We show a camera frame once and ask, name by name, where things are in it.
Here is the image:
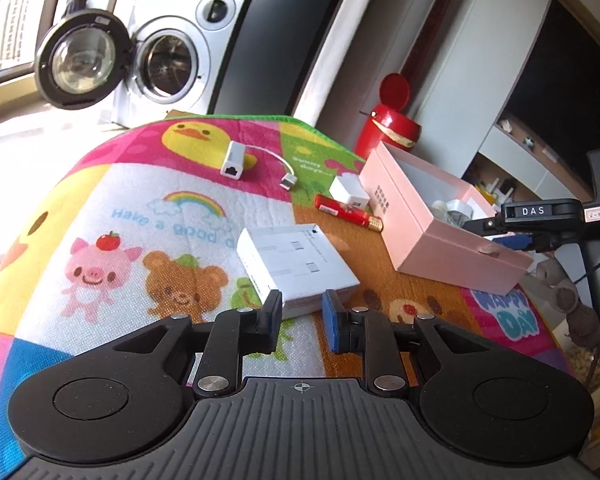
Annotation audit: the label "white cable packaging box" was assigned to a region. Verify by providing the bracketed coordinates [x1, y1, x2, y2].
[236, 224, 360, 320]

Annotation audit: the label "red patterned lighter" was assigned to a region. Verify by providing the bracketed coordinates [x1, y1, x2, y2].
[313, 194, 384, 232]

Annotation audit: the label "pink cardboard box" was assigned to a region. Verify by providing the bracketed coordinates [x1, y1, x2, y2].
[358, 143, 533, 295]

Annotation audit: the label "colourful cartoon play mat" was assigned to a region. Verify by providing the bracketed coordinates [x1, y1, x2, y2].
[0, 117, 568, 479]

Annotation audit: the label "white ethernet USB adapter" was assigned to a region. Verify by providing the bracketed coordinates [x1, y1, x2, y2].
[220, 141, 298, 191]

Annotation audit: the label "red goblet trash bin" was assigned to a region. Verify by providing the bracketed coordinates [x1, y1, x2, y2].
[354, 73, 422, 159]

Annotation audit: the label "silver front-load washing machine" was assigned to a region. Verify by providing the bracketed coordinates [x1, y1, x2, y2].
[110, 0, 250, 128]

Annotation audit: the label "round black washer door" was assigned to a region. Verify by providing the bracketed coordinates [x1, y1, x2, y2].
[34, 9, 133, 110]

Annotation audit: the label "white wall shelf unit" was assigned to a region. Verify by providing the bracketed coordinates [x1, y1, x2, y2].
[463, 112, 593, 203]

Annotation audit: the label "white USB wall charger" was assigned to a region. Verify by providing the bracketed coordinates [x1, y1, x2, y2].
[329, 172, 370, 209]

